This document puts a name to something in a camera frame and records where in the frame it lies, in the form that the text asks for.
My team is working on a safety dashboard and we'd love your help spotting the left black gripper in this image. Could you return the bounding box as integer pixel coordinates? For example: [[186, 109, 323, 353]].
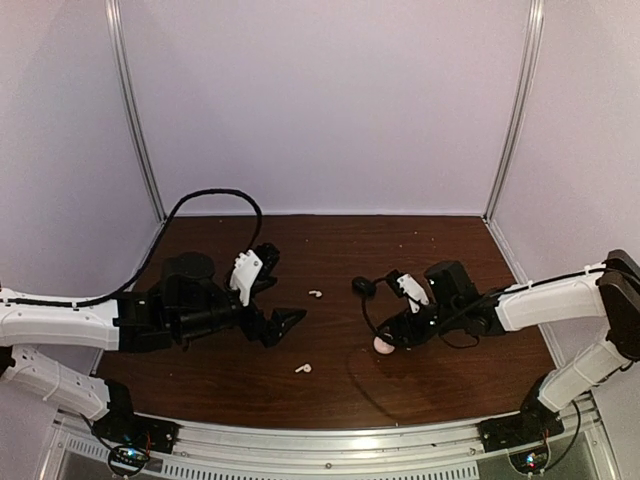
[[173, 287, 306, 346]]

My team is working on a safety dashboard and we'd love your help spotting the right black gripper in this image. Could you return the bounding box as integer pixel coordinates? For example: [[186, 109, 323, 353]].
[[375, 302, 462, 351]]

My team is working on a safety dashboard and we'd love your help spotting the round white case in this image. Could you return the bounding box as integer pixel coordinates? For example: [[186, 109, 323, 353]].
[[373, 337, 396, 355]]

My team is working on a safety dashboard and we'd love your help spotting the black earbud charging case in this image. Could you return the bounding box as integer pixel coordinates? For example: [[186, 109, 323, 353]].
[[351, 276, 377, 298]]

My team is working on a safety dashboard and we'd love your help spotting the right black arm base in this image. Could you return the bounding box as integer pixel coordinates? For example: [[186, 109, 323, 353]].
[[478, 376, 564, 452]]

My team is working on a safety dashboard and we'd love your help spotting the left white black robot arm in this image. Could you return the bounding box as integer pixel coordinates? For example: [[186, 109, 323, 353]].
[[1, 243, 307, 444]]

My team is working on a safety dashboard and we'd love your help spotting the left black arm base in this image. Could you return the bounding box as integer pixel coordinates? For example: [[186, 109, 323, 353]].
[[92, 380, 179, 454]]

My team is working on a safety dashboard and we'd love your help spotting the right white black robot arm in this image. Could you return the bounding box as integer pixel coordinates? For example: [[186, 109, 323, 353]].
[[372, 249, 639, 442]]

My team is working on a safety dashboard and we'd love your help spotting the white earbud near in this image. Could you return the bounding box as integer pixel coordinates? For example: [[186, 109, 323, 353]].
[[294, 363, 312, 374]]

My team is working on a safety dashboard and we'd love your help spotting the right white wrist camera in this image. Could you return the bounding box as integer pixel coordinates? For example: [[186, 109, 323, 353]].
[[386, 270, 429, 314]]

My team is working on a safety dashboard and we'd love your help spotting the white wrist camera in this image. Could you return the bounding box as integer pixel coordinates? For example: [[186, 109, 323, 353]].
[[229, 249, 263, 307], [386, 270, 429, 314]]

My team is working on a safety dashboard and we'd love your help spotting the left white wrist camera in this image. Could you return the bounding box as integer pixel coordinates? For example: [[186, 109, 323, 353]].
[[229, 249, 263, 307]]

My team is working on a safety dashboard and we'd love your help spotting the right black braided cable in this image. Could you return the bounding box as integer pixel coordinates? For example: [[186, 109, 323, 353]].
[[359, 277, 401, 346]]

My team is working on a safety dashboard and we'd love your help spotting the black braided cable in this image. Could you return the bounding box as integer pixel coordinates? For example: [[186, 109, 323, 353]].
[[359, 277, 401, 346], [0, 187, 265, 309]]

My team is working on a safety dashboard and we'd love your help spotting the left black braided cable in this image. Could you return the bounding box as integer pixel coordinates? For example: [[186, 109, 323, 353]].
[[0, 187, 265, 309]]

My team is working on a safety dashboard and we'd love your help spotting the front aluminium rail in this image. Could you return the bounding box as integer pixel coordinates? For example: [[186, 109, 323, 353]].
[[49, 394, 621, 480]]

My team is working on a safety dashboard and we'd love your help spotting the left aluminium frame post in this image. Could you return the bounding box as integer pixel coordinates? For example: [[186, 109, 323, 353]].
[[104, 0, 166, 222]]

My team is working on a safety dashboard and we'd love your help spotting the aluminium frame post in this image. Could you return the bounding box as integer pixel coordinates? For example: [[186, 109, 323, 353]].
[[104, 0, 166, 222], [483, 0, 545, 224]]

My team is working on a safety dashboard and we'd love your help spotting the right aluminium frame post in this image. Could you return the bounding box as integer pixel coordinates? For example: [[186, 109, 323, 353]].
[[483, 0, 545, 224]]

